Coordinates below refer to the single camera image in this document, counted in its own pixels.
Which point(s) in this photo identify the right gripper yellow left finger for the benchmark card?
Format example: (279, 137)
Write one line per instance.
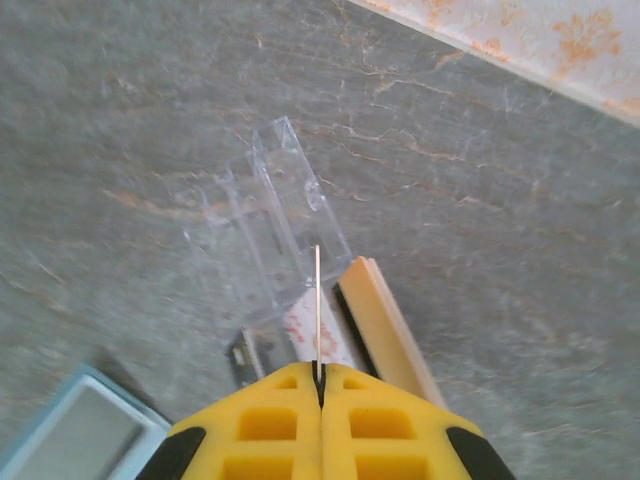
(265, 450)

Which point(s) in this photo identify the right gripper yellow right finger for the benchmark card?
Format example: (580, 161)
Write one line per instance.
(385, 450)

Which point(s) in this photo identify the pale credit card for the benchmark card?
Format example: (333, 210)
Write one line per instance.
(317, 310)

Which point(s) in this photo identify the dark grey credit card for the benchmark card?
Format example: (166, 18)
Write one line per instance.
(247, 357)

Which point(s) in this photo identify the floral print credit card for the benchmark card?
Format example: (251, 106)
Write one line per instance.
(300, 325)

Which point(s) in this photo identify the light blue card case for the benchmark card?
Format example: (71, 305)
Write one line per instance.
(75, 435)

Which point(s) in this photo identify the clear acrylic tiered card holder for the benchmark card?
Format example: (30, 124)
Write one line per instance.
(280, 200)

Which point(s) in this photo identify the tan wooden block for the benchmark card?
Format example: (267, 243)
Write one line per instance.
(375, 320)

